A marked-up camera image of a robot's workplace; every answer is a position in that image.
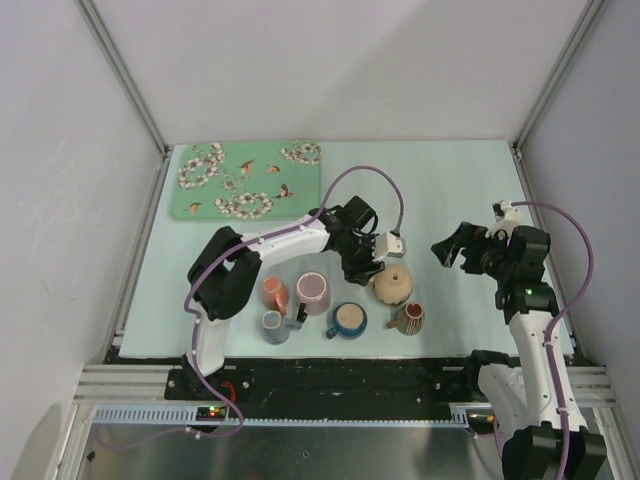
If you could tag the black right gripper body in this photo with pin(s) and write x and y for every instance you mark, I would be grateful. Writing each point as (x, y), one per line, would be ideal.
(494, 259)

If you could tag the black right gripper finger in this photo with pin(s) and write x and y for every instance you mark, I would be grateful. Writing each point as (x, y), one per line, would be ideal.
(447, 250)
(471, 263)

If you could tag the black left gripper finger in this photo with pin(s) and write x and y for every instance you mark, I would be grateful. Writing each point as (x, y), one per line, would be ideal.
(368, 273)
(355, 273)

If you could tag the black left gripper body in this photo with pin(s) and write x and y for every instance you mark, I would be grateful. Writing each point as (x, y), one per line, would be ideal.
(361, 250)

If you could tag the beige round mug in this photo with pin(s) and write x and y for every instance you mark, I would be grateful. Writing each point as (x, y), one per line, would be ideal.
(392, 286)

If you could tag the lilac mug black handle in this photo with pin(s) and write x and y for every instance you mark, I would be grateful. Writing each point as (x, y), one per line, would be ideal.
(312, 294)

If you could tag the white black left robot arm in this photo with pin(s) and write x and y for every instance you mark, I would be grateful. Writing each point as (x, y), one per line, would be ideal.
(225, 273)

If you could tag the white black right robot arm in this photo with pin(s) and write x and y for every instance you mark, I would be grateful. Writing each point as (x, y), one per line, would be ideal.
(545, 434)

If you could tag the dark blue mug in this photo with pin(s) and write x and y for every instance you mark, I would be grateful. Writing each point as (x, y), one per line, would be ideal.
(348, 320)

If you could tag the brown striped mug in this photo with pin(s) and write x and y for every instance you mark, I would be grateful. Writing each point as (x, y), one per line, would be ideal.
(409, 319)

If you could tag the salmon pink mug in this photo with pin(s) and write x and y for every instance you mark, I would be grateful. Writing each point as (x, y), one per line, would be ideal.
(275, 295)

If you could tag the grey blue small mug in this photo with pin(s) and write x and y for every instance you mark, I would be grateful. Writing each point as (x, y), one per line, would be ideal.
(276, 328)

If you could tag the green floral placemat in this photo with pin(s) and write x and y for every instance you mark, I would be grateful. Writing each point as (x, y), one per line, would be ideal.
(247, 181)

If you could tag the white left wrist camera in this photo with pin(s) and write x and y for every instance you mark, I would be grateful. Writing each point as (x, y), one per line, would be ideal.
(389, 245)

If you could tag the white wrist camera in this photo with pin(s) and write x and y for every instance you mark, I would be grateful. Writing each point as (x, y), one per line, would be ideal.
(389, 245)
(507, 218)

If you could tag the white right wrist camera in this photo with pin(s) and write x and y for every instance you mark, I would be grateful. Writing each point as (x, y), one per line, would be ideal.
(507, 218)

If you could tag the aluminium front rail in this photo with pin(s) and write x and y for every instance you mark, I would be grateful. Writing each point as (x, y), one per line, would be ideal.
(145, 384)

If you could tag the right aluminium frame post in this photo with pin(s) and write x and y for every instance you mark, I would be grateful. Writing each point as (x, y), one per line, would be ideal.
(578, 37)

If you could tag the aluminium frame post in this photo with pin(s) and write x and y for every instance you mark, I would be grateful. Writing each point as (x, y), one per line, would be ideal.
(99, 30)
(578, 37)

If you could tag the grey slotted cable duct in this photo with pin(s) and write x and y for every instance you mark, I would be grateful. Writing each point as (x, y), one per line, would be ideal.
(197, 415)

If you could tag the left aluminium frame post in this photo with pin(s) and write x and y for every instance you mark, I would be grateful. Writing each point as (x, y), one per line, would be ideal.
(99, 30)

